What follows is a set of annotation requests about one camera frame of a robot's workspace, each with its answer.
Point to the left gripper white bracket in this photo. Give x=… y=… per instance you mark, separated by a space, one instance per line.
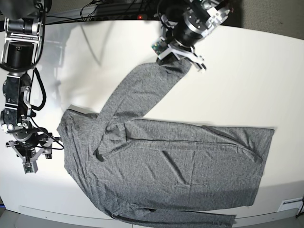
x=181 y=37

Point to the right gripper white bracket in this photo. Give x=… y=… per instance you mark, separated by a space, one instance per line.
x=30 y=150

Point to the grey long-sleeve T-shirt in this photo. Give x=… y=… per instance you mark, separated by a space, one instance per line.
x=161 y=174

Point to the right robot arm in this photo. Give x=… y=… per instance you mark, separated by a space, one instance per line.
x=24 y=92

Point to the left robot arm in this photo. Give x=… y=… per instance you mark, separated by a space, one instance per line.
x=217 y=13

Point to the black power strip with LED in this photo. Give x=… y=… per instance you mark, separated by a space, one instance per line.
x=132 y=14

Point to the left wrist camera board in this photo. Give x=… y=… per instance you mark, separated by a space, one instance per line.
x=159 y=46

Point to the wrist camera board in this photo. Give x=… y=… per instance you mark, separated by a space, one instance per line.
x=159 y=46
x=28 y=168

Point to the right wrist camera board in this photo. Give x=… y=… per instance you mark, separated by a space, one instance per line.
x=28 y=168

